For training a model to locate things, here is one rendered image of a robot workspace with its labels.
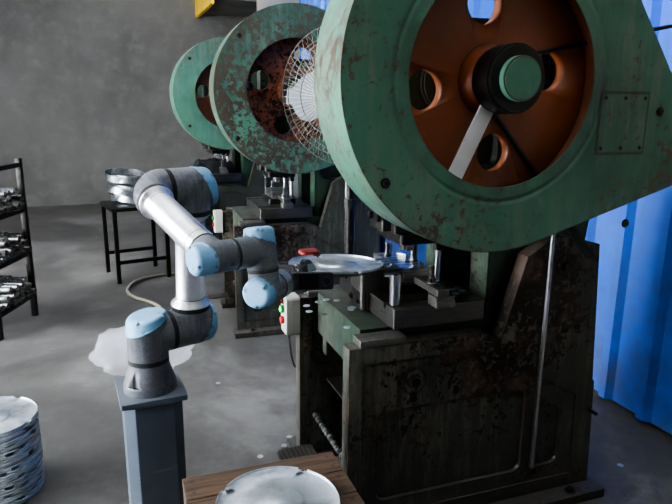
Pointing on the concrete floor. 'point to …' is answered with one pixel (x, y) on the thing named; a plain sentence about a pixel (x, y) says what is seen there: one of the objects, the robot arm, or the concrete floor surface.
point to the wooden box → (205, 484)
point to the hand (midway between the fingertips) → (315, 270)
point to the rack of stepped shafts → (16, 249)
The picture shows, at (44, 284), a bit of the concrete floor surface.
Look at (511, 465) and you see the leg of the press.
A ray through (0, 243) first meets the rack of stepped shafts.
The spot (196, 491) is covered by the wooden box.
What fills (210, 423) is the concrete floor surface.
